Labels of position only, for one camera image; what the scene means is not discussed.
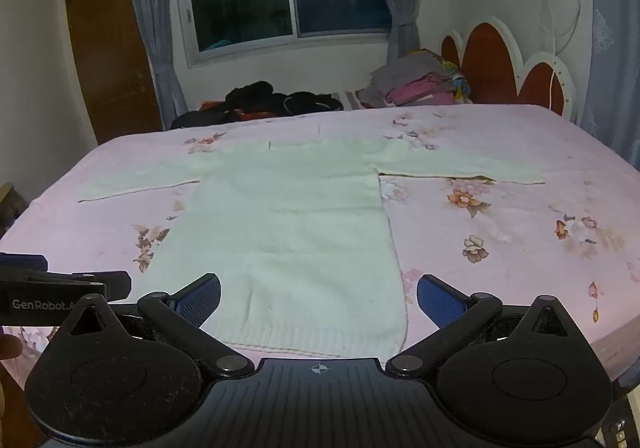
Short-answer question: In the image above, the white knit sweater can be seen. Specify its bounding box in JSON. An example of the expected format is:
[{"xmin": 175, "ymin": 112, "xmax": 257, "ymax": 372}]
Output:
[{"xmin": 77, "ymin": 137, "xmax": 547, "ymax": 360}]

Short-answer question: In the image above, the brown wooden door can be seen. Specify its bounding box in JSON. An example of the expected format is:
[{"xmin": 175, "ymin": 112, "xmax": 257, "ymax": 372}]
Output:
[{"xmin": 63, "ymin": 0, "xmax": 164, "ymax": 145}]

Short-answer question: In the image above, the person's left hand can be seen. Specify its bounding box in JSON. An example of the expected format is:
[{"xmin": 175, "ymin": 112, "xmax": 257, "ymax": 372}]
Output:
[{"xmin": 0, "ymin": 333, "xmax": 24, "ymax": 362}]

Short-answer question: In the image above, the white cable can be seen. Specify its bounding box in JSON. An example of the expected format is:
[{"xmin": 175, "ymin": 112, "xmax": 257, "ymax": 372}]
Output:
[{"xmin": 537, "ymin": 0, "xmax": 584, "ymax": 115}]

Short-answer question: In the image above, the blue-grey patterned curtain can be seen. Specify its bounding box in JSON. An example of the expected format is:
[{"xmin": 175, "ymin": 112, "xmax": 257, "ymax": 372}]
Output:
[{"xmin": 582, "ymin": 0, "xmax": 640, "ymax": 165}]

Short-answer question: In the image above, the grey striped sheet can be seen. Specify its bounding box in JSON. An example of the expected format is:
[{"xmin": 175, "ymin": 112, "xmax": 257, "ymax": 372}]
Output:
[{"xmin": 330, "ymin": 89, "xmax": 367, "ymax": 110}]

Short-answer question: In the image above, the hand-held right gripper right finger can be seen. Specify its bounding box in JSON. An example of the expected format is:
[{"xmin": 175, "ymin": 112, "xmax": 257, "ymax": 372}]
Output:
[{"xmin": 385, "ymin": 273, "xmax": 582, "ymax": 379}]

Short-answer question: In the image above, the pile of black clothes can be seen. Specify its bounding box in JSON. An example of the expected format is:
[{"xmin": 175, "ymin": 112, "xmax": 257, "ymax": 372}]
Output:
[{"xmin": 170, "ymin": 81, "xmax": 346, "ymax": 131}]

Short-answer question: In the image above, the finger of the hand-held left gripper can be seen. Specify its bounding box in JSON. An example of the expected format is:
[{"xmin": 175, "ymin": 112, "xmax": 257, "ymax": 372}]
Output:
[{"xmin": 72, "ymin": 270, "xmax": 132, "ymax": 302}]

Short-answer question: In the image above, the dark device with light buttons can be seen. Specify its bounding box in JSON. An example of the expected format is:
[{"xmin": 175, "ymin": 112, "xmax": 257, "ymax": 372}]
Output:
[{"xmin": 602, "ymin": 415, "xmax": 632, "ymax": 448}]

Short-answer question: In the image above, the colourful printed cloth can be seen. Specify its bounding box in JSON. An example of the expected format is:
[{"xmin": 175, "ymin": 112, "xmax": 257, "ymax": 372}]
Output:
[{"xmin": 440, "ymin": 59, "xmax": 474, "ymax": 104}]

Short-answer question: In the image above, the pink folded garment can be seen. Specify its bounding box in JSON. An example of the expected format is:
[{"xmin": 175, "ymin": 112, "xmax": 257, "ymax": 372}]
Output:
[{"xmin": 385, "ymin": 73, "xmax": 459, "ymax": 107}]

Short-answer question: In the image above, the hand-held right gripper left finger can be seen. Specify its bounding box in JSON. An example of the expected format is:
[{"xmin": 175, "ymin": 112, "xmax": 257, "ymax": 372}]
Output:
[{"xmin": 57, "ymin": 272, "xmax": 256, "ymax": 380}]

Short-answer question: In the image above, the red and white headboard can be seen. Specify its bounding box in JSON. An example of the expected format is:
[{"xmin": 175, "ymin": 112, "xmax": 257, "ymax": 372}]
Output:
[{"xmin": 440, "ymin": 16, "xmax": 584, "ymax": 125}]

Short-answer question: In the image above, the pink floral bedsheet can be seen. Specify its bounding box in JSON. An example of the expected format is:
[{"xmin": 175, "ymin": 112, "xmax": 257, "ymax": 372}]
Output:
[{"xmin": 0, "ymin": 103, "xmax": 640, "ymax": 389}]

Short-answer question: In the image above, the red garment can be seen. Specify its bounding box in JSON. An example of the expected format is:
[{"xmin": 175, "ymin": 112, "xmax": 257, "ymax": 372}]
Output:
[{"xmin": 197, "ymin": 101, "xmax": 277, "ymax": 122}]

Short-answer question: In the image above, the pile of folded colourful clothes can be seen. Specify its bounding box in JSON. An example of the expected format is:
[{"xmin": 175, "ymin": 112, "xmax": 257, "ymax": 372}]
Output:
[{"xmin": 356, "ymin": 50, "xmax": 447, "ymax": 108}]

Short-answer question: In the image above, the wooden nightstand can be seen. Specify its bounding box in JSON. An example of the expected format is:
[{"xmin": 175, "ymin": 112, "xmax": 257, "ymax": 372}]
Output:
[{"xmin": 0, "ymin": 181, "xmax": 29, "ymax": 237}]

